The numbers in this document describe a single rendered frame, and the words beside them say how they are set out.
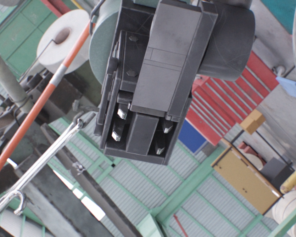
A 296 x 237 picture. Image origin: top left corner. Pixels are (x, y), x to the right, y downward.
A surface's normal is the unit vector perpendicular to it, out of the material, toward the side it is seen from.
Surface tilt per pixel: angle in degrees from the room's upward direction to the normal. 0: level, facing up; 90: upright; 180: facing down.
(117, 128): 137
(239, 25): 112
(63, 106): 123
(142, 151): 65
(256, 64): 90
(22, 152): 90
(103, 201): 34
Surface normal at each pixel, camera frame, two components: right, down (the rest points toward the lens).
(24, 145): 0.20, 0.22
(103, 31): 0.00, 0.62
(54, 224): -0.40, 0.52
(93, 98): 0.56, -0.24
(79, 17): -0.54, -0.50
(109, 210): -0.65, 0.55
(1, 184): 0.65, -0.40
